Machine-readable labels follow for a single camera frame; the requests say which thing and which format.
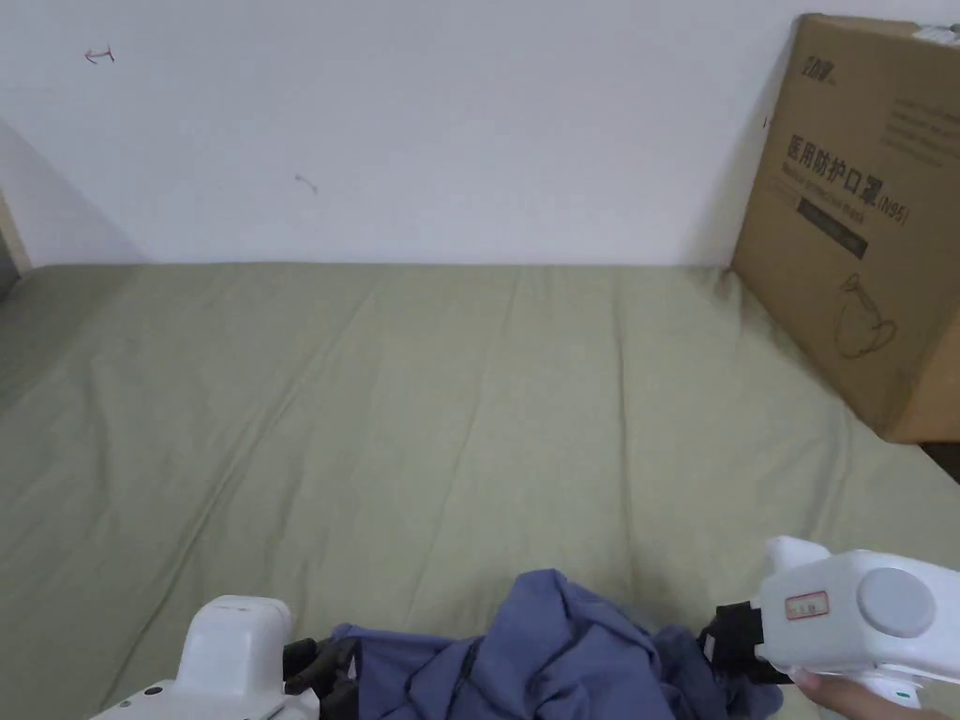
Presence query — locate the bed with pale green sheet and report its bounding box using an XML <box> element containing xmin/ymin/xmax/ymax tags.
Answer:
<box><xmin>0</xmin><ymin>261</ymin><xmax>960</xmax><ymax>720</ymax></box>

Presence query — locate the brown cardboard carton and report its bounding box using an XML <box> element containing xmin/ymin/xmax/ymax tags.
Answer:
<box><xmin>730</xmin><ymin>12</ymin><xmax>960</xmax><ymax>444</ymax></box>

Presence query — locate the person's right hand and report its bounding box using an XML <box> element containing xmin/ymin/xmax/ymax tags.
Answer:
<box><xmin>794</xmin><ymin>668</ymin><xmax>935</xmax><ymax>720</ymax></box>

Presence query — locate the blue shirt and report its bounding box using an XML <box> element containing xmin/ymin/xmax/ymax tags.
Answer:
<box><xmin>329</xmin><ymin>568</ymin><xmax>786</xmax><ymax>720</ymax></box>

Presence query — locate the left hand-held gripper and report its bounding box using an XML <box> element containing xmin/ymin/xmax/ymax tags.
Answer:
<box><xmin>88</xmin><ymin>595</ymin><xmax>361</xmax><ymax>720</ymax></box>

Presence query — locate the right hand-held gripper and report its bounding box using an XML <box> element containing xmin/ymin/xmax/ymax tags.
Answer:
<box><xmin>697</xmin><ymin>535</ymin><xmax>960</xmax><ymax>711</ymax></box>

